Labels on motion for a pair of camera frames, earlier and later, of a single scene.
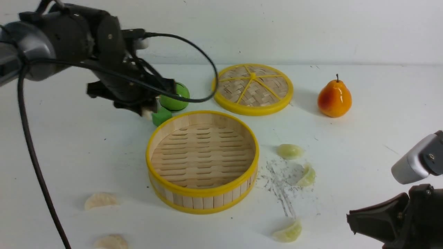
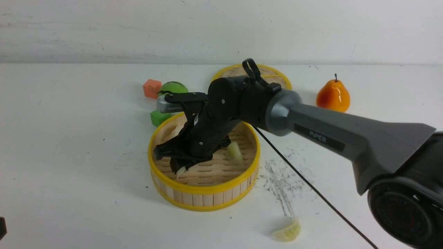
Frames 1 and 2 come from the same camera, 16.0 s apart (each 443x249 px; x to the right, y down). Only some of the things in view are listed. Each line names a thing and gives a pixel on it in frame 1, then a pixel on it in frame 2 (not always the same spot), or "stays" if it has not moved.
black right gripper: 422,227 to 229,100
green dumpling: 289,233 stays
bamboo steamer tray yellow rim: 202,162 stays
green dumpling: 309,179 to 180,172
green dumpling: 289,151 to 233,154
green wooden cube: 163,115 stays
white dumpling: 147,113 to 180,123
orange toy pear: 334,100 stays
